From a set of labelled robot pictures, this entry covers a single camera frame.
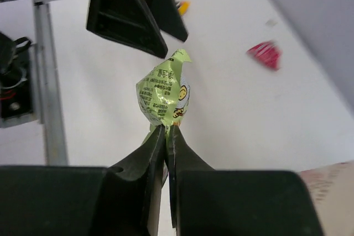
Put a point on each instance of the aluminium frame rail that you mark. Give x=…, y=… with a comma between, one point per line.
x=51, y=115

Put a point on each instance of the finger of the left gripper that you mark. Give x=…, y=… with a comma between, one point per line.
x=128, y=22
x=168, y=18

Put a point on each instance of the green and red snack packet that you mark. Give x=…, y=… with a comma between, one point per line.
x=164, y=93

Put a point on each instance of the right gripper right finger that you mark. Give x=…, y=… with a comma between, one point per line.
x=206, y=201

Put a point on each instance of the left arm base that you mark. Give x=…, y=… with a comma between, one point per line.
x=17, y=105

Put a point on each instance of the yellow m&m packet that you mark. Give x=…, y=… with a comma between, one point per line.
x=182, y=6

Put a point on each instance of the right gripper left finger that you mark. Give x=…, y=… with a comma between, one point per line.
x=123, y=199

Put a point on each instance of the bear print paper bag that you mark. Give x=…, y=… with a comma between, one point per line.
x=331, y=189

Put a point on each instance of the green triangular snack packet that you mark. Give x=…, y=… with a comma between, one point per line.
x=266, y=53

